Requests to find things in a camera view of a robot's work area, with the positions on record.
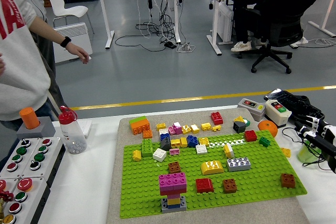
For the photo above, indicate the clear bottle with red cap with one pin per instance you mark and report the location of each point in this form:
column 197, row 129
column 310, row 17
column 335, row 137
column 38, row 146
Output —
column 72, row 134

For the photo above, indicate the translucent green cup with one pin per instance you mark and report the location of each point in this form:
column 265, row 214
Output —
column 304, row 154

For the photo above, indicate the white plastic chair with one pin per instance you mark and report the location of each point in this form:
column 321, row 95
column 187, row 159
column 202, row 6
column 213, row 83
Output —
column 71, row 11

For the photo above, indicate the light pink brick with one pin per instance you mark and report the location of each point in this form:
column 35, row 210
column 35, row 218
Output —
column 171, row 130

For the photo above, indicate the magenta tall brick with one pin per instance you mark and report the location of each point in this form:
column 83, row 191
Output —
column 177, row 127

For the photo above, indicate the white panel heater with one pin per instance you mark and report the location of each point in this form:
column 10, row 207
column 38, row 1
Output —
column 76, row 40

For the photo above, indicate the tall green brick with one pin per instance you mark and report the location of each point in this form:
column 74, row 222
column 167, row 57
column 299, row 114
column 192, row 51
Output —
column 147, row 147

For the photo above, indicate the large orange brick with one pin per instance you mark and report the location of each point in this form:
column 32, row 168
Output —
column 140, row 127

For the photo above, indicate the grey holder block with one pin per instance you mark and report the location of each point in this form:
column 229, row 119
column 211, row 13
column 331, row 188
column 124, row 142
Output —
column 46, row 129

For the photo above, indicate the grey base brick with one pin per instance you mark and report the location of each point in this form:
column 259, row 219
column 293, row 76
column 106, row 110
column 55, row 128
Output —
column 173, row 210

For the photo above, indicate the small orange brick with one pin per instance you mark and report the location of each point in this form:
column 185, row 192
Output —
column 147, row 134

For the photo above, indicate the green studded baseplate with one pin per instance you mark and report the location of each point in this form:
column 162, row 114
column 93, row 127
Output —
column 136, row 182

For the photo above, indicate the light green flat brick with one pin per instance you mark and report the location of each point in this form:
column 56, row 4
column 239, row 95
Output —
column 137, row 119

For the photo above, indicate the white panel under desk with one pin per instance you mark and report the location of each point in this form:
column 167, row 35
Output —
column 225, row 24

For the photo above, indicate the red sloped brick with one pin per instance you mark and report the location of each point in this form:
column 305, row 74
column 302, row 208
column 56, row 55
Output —
column 204, row 186

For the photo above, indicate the small green brick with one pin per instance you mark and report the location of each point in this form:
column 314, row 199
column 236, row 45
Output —
column 264, row 141

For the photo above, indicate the grey-brown table mat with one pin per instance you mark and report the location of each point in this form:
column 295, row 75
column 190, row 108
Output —
column 115, row 182

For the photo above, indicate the small pink brick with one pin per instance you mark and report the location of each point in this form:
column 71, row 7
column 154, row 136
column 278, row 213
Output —
column 173, row 196

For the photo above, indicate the black office chair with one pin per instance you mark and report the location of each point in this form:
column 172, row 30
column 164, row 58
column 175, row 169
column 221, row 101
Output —
column 278, row 32

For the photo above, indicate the grey pushbutton control box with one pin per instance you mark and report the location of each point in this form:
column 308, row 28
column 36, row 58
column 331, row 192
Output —
column 46, row 153
column 26, row 153

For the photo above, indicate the small yellow brick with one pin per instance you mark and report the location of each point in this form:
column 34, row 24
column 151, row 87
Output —
column 286, row 152
column 175, row 143
column 206, row 126
column 161, row 126
column 183, row 142
column 136, row 155
column 203, row 141
column 195, row 128
column 186, row 129
column 174, row 201

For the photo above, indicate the small blue brick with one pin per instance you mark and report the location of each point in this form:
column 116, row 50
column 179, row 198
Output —
column 174, row 206

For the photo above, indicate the brass fitting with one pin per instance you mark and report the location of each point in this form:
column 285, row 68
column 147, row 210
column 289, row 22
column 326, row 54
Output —
column 1, row 208

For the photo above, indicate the green and white brick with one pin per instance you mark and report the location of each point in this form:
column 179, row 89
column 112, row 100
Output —
column 246, row 122

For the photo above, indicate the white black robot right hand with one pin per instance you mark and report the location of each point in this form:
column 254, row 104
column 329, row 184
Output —
column 328, row 142

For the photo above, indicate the person's right hand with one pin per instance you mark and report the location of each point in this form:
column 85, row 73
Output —
column 78, row 54

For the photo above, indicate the red square brick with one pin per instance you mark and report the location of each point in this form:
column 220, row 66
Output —
column 217, row 118
column 250, row 135

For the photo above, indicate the orange cylinder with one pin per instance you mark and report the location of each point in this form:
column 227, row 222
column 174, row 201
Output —
column 29, row 117

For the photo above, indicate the grey emergency-stop control box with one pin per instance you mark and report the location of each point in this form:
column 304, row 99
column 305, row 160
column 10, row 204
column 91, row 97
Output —
column 10, row 182
column 29, row 203

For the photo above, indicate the yellow triangular brick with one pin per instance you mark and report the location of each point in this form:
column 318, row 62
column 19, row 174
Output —
column 239, row 119

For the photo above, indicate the yellow and white brick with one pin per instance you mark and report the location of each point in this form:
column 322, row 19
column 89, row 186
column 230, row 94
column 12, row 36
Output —
column 228, row 150

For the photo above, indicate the dark grey sloped brick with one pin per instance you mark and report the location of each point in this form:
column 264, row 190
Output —
column 166, row 144

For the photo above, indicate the pink square brick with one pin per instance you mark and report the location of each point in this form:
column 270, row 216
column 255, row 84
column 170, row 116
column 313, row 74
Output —
column 179, row 181

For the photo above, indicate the magenta square brick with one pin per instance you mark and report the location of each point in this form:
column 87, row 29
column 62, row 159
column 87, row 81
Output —
column 166, row 182

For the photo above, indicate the person's right forearm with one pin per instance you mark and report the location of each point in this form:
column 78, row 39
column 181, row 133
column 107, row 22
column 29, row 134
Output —
column 47, row 31

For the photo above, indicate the grey two-button switch box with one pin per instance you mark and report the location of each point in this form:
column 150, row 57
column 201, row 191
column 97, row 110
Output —
column 250, row 108

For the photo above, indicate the dark grey cube brick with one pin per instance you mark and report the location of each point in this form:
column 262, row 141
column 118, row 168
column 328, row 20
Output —
column 239, row 127

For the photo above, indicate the beige two-button switch box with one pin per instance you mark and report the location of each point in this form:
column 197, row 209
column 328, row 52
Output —
column 278, row 113

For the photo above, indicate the black wristwatch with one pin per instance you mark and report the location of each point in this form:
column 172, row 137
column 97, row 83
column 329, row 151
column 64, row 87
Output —
column 65, row 42

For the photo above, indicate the flat pink brick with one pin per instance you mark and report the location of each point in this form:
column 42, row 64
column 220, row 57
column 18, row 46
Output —
column 174, row 151

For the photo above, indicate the tiny yellow brick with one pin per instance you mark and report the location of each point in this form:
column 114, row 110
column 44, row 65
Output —
column 216, row 128

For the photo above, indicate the orange fruit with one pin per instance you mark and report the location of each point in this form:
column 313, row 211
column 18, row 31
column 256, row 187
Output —
column 267, row 127

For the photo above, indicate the brown square brick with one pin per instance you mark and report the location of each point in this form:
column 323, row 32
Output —
column 174, row 167
column 229, row 186
column 287, row 180

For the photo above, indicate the white floor power strip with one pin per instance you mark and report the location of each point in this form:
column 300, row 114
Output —
column 187, row 48
column 303, row 41

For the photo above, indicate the white square brick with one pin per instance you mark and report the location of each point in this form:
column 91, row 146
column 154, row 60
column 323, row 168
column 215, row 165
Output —
column 163, row 131
column 201, row 149
column 159, row 154

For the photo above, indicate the light grey long brick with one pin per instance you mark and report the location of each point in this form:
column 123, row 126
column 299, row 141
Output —
column 238, row 164

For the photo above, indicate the yellow arched brick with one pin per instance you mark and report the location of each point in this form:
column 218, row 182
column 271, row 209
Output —
column 212, row 167

